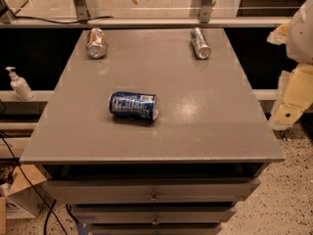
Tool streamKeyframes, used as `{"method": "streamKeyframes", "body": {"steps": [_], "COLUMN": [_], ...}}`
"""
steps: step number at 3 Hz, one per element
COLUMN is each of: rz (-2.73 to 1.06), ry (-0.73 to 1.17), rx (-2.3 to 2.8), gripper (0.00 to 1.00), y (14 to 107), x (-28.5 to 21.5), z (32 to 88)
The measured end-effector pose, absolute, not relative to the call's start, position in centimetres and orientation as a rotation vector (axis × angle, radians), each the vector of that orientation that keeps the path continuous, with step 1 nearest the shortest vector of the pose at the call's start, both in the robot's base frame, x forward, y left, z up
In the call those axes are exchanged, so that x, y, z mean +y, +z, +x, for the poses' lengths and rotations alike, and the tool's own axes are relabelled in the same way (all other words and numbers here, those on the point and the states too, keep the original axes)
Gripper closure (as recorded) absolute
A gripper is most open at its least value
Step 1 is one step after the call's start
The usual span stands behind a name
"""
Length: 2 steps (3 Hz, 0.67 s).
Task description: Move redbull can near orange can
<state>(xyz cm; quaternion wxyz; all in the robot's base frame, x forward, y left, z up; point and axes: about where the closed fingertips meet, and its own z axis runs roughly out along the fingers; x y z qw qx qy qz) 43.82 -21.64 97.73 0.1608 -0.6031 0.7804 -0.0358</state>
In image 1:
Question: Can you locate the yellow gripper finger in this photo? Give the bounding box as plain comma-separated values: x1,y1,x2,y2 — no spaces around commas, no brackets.
269,64,313,130
267,22,291,45

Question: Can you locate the silver redbull can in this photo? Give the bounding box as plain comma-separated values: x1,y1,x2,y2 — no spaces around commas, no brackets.
190,27,211,60

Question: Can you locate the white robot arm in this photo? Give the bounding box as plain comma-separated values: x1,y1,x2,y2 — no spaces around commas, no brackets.
267,0,313,130

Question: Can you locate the blue pepsi can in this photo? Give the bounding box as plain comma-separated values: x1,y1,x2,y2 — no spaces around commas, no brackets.
109,91,158,121

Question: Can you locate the orange soda can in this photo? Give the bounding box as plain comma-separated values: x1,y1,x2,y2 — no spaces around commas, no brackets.
86,27,107,59

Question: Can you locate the grey drawer cabinet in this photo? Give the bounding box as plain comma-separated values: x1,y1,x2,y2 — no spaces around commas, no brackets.
21,29,284,235

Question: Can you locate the white pump bottle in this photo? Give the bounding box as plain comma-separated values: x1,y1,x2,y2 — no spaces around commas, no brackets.
6,67,33,101

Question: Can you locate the cardboard box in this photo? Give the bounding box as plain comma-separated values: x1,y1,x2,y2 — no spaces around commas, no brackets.
1,164,47,235

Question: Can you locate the right metal bracket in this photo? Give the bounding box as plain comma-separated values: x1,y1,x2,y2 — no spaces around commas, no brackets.
199,0,213,24

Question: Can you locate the metal bracket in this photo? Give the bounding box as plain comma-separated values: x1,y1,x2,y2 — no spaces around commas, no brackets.
199,0,213,24
72,0,89,21

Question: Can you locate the left metal bracket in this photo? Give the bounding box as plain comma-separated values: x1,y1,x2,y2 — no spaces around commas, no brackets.
72,0,89,21

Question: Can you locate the black cable on shelf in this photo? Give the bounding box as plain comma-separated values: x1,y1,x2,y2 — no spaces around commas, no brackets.
13,15,114,25

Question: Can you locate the black cable on floor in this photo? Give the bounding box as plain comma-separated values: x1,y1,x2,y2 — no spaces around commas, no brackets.
0,130,69,235

